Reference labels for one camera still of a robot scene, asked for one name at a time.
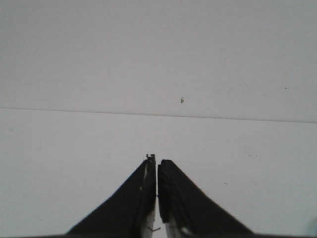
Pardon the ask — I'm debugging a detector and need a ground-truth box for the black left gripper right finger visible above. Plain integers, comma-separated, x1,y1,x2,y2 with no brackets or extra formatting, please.
158,159,253,235

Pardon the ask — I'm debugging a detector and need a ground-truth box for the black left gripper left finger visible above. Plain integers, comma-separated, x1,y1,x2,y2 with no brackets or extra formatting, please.
66,154,156,235

